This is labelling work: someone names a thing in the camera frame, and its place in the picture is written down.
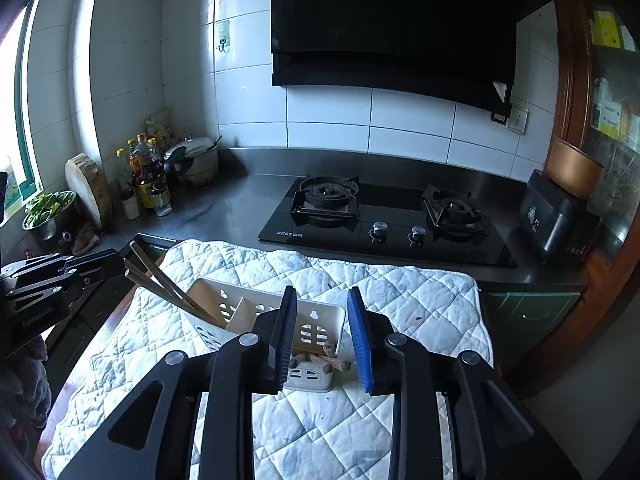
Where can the brown wooden chopstick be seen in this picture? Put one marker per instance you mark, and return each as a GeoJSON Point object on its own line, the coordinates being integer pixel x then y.
{"type": "Point", "coordinates": [147, 285]}
{"type": "Point", "coordinates": [175, 280]}
{"type": "Point", "coordinates": [160, 284]}

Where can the pink rag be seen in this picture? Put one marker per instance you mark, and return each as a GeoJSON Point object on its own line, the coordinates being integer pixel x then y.
{"type": "Point", "coordinates": [86, 240]}

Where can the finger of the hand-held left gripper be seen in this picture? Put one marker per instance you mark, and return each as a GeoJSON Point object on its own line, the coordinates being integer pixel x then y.
{"type": "Point", "coordinates": [85, 285]}
{"type": "Point", "coordinates": [95, 262]}

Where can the wooden glass-door cabinet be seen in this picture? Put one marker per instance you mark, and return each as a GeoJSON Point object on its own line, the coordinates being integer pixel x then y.
{"type": "Point", "coordinates": [570, 85]}

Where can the black range hood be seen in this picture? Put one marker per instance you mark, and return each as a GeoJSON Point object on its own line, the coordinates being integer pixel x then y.
{"type": "Point", "coordinates": [390, 35]}

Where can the dark soy sauce bottle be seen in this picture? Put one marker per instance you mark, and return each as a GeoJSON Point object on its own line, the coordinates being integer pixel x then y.
{"type": "Point", "coordinates": [150, 180]}

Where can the white quilted blanket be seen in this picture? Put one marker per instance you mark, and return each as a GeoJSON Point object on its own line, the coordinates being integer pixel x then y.
{"type": "Point", "coordinates": [400, 290]}

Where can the green framed window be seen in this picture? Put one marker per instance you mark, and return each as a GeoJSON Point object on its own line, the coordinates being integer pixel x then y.
{"type": "Point", "coordinates": [22, 110]}

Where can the white wall socket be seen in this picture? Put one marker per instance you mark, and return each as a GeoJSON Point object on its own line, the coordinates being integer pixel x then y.
{"type": "Point", "coordinates": [518, 121]}

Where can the black burner pan support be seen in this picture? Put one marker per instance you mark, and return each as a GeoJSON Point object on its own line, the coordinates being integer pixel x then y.
{"type": "Point", "coordinates": [325, 200]}
{"type": "Point", "coordinates": [455, 215]}

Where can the metal pot with lid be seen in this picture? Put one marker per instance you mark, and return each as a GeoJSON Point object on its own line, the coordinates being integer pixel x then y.
{"type": "Point", "coordinates": [197, 165]}

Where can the small white seasoning jar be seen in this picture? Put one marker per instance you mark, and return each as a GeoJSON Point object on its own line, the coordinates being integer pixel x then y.
{"type": "Point", "coordinates": [131, 206]}

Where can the metal wall hook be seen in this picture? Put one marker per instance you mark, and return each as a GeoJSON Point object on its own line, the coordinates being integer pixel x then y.
{"type": "Point", "coordinates": [222, 35]}

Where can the metal bowl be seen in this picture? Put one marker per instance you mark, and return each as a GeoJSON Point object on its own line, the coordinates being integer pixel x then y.
{"type": "Point", "coordinates": [47, 230]}

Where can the white plastic utensil holder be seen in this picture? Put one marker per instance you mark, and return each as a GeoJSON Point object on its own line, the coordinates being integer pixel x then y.
{"type": "Point", "coordinates": [325, 327]}

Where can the black wall socket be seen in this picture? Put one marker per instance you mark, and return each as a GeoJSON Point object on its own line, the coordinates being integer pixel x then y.
{"type": "Point", "coordinates": [500, 115]}

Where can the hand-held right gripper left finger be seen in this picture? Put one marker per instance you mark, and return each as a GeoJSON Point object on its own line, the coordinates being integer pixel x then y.
{"type": "Point", "coordinates": [286, 330]}

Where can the copper inner pot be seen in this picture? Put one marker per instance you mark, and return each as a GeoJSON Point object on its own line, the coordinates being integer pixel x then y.
{"type": "Point", "coordinates": [575, 170]}

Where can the green base cabinet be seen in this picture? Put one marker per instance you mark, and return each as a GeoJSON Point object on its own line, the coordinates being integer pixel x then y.
{"type": "Point", "coordinates": [530, 320]}

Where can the round wooden cutting board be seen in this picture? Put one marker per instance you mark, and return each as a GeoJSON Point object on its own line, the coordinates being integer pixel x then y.
{"type": "Point", "coordinates": [87, 185]}

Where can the yellow capped bottle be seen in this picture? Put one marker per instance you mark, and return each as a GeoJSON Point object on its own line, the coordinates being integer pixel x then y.
{"type": "Point", "coordinates": [123, 170]}

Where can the clear glass seasoning jar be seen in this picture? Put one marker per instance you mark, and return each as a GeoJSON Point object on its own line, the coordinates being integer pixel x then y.
{"type": "Point", "coordinates": [163, 202]}

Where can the dish detergent bottle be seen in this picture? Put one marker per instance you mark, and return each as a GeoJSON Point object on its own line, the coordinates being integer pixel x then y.
{"type": "Point", "coordinates": [14, 195]}

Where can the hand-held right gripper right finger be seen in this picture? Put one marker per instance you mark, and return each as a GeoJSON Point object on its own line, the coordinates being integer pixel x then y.
{"type": "Point", "coordinates": [358, 340]}

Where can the stove control knob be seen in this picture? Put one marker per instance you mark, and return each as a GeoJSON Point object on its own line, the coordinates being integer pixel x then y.
{"type": "Point", "coordinates": [417, 234]}
{"type": "Point", "coordinates": [378, 230]}

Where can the black rice cooker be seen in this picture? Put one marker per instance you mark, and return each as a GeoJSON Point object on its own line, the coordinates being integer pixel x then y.
{"type": "Point", "coordinates": [555, 220]}

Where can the person's left forearm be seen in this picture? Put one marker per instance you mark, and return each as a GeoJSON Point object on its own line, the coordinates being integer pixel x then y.
{"type": "Point", "coordinates": [25, 385]}

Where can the black glass gas stove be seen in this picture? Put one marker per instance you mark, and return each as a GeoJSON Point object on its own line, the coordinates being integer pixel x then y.
{"type": "Point", "coordinates": [390, 212]}

